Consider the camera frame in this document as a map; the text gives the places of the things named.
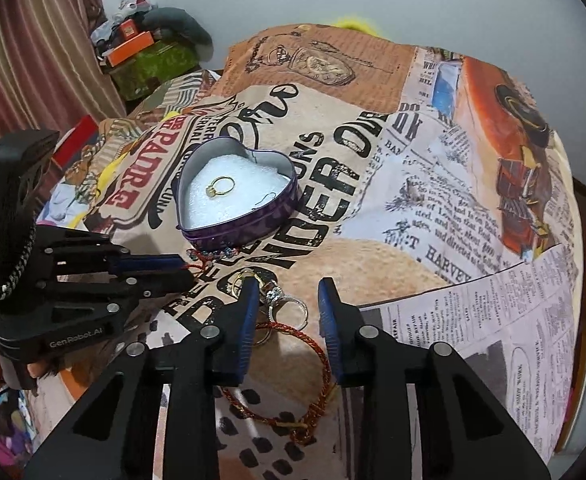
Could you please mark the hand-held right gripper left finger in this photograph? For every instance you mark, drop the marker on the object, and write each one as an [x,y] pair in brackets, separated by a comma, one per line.
[247,327]

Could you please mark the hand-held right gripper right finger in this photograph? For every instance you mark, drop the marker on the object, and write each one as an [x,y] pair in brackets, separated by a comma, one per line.
[329,330]

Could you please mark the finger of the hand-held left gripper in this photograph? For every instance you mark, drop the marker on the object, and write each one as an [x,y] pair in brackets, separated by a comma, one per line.
[148,262]
[163,292]

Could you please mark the purple heart-shaped tin box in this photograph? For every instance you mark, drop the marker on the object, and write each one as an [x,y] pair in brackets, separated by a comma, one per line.
[233,195]

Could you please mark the red book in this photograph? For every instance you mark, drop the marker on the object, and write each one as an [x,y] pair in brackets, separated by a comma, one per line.
[75,137]

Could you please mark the striped curtain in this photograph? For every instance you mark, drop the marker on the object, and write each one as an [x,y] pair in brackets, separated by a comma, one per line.
[33,45]

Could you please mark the newspaper printed blanket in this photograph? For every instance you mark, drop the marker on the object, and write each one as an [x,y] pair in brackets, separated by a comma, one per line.
[423,210]

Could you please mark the green patterned box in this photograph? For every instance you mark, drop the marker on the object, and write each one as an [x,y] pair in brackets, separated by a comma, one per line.
[153,67]

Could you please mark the orange box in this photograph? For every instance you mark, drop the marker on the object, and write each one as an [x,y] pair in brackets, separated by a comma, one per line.
[130,46]

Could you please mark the yellow fluffy toy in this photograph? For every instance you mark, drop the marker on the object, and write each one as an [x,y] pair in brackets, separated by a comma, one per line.
[357,25]

